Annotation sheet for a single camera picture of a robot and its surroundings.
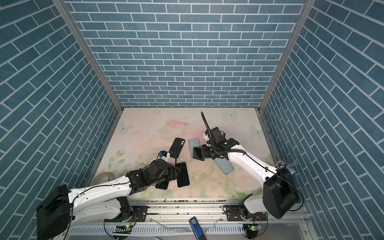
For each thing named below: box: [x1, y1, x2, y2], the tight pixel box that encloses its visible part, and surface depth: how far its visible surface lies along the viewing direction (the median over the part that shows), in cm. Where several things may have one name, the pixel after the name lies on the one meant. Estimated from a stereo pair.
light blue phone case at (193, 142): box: [188, 137, 202, 159], surface depth 104 cm
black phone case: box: [169, 137, 185, 159], surface depth 101 cm
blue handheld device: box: [189, 216, 207, 240], surface depth 70 cm
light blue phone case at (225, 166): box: [213, 157, 235, 175], surface depth 93 cm
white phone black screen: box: [175, 161, 190, 188], surface depth 88 cm
